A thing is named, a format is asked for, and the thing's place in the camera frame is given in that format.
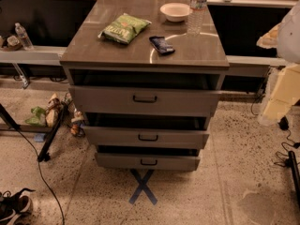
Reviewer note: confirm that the green chip bag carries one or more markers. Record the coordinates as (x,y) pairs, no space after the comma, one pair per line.
(124,29)

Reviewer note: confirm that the black tripod leg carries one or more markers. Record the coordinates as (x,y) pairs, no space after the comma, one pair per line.
(43,154)

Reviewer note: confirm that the brown stuffed toy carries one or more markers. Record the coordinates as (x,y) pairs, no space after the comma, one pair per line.
(53,109)

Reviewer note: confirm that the small water bottle on shelf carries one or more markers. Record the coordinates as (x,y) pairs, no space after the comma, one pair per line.
(23,36)

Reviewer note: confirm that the small figurine toy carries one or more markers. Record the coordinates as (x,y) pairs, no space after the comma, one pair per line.
(77,124)

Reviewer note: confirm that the green crumpled bag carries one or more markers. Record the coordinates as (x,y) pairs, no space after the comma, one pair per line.
(38,117)

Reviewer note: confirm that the middle grey drawer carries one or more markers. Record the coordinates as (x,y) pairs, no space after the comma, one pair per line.
(142,137)

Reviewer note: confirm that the black stand right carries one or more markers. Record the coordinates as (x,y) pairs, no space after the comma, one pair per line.
(292,163)

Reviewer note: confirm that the grey three-drawer cabinet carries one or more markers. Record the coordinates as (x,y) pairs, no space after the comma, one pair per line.
(198,63)

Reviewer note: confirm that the grey drawer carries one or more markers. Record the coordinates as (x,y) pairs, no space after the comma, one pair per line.
(144,101)
(151,162)
(142,137)

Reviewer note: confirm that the dark blue snack packet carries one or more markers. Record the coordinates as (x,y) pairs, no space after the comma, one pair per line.
(161,46)

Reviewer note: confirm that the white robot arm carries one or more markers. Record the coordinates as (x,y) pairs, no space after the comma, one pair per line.
(284,92)

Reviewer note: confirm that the white paper bowl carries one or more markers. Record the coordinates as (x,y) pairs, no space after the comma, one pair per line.
(175,12)

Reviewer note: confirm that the bottom grey drawer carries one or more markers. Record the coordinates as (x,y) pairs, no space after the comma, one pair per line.
(151,162)

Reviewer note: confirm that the clear plastic water bottle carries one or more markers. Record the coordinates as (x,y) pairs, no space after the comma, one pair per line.
(195,18)

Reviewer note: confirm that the blue tape cross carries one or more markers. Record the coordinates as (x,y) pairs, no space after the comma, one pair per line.
(143,187)

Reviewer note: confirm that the round object on shelf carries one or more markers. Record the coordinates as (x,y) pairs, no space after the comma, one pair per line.
(12,41)

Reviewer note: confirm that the black sneaker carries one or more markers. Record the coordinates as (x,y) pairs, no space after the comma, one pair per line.
(13,207)

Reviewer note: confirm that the black power adapter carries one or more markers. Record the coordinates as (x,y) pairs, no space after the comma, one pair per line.
(283,123)

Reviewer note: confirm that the top grey drawer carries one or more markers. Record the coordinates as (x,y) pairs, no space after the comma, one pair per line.
(144,101)

